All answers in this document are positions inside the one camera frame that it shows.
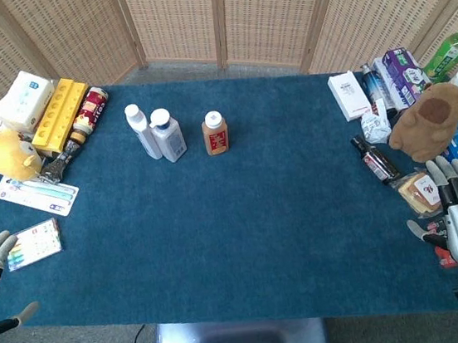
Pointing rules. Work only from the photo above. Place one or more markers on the dark soy sauce bottle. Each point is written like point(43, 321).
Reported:
point(374, 160)

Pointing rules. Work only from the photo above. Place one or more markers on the dark blue bottle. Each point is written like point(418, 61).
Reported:
point(374, 84)

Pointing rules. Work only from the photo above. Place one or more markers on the green drink bottle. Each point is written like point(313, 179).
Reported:
point(448, 52)

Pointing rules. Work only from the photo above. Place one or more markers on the tall white bottle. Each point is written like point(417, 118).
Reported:
point(140, 130)

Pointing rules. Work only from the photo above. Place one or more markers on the squat white bottle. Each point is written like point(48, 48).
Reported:
point(167, 137)

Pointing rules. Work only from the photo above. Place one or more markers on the red and yellow bottle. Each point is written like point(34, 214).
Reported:
point(214, 135)

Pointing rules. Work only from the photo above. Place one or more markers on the red and black snack packet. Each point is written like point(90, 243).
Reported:
point(440, 243)

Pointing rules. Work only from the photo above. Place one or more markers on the coloured marker pen pack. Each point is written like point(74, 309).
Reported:
point(35, 244)

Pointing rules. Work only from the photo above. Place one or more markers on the packaged cracker snack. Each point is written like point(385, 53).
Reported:
point(417, 194)

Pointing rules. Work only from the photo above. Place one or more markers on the toothbrush blister pack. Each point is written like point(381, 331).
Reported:
point(40, 196)

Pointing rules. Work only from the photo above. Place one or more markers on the yellow plush toy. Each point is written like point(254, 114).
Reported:
point(5, 155)

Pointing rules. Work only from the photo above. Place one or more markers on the brown capybara plush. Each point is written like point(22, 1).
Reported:
point(427, 118)

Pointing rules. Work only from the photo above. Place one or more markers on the crumpled white wrapper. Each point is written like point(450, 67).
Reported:
point(376, 126)

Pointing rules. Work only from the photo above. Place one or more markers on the small amber jar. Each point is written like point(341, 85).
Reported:
point(77, 136)

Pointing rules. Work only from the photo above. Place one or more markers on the purple and white tissue pack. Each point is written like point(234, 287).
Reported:
point(399, 79)

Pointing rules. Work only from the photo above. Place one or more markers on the yellow plastic hole block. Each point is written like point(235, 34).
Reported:
point(59, 117)

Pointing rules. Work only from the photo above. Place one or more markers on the white rectangular box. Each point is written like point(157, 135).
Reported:
point(349, 96)

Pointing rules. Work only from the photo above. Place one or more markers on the red and white snack canister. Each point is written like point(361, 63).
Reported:
point(92, 111)

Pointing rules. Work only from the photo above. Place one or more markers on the blue table mat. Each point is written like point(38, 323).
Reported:
point(218, 223)

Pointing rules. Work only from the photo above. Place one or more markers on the woven folding screen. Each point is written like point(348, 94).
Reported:
point(210, 19)

